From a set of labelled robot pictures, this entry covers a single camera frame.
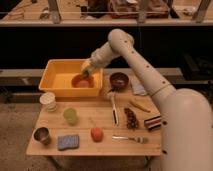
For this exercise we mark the wooden folding table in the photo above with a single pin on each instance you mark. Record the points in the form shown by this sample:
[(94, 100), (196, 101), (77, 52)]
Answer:
[(97, 112)]

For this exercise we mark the yellow banana piece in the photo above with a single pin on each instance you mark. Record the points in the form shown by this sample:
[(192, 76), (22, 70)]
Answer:
[(139, 106)]

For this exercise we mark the green pepper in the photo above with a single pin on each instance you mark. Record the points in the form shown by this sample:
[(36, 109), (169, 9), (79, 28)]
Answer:
[(85, 73)]

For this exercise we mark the metal cup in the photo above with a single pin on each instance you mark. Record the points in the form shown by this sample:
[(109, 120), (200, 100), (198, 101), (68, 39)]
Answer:
[(42, 135)]

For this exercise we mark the red bowl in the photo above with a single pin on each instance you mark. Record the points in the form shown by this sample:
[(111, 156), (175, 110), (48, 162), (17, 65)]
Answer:
[(79, 81)]

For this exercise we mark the green plastic cup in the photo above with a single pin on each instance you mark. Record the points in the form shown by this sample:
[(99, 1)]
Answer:
[(70, 115)]

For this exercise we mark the white stacked cups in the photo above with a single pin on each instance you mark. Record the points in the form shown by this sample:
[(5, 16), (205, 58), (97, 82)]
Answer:
[(48, 101)]

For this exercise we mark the background wooden shelf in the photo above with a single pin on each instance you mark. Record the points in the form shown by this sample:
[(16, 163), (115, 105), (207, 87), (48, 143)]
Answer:
[(101, 13)]

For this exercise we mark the orange tomato toy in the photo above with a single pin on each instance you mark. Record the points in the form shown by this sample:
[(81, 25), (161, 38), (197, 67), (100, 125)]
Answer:
[(97, 134)]

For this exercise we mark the brown grape bunch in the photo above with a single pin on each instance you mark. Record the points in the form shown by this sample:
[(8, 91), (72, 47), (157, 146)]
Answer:
[(132, 121)]

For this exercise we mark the dark maroon bowl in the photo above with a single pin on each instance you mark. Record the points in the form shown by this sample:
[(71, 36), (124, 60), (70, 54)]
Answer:
[(119, 80)]

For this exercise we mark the striped block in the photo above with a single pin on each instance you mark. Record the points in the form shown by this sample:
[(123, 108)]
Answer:
[(153, 123)]

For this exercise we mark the silver fork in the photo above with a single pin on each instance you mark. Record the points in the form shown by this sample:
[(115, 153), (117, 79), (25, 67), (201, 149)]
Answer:
[(140, 140)]

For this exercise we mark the grey cloth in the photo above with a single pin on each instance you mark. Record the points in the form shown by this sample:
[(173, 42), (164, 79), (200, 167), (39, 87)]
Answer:
[(137, 88)]

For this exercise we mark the blue sponge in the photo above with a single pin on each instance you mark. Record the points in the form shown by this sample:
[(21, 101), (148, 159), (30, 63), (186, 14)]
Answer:
[(68, 142)]

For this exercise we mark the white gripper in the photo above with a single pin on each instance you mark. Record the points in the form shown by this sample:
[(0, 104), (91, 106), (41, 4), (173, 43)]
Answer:
[(90, 65)]

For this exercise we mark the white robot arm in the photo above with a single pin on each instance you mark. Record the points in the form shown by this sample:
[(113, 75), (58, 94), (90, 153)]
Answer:
[(186, 115)]

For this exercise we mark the yellow plastic tub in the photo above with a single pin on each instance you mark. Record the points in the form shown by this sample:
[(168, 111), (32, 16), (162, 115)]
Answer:
[(59, 75)]

